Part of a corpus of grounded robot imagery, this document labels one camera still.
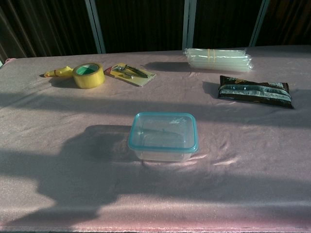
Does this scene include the bundle of clear plastic tubes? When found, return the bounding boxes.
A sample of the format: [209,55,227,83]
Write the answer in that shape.
[183,47,254,74]

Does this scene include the pink tablecloth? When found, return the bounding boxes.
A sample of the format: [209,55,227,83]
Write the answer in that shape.
[0,45,311,233]

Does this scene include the grey window frame post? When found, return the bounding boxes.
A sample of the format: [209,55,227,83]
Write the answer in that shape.
[182,0,197,50]
[248,0,271,48]
[84,0,107,54]

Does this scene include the nail clipper set card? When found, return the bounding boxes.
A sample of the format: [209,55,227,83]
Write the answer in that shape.
[104,62,157,87]

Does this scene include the clear container with teal rim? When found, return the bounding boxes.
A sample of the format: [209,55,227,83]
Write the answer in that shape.
[128,112,199,163]

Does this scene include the dark brown snack packet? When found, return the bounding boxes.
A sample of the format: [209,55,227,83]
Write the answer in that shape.
[217,75,295,109]

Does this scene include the yellow tape roll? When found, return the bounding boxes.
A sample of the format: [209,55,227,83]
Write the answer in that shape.
[72,62,106,89]

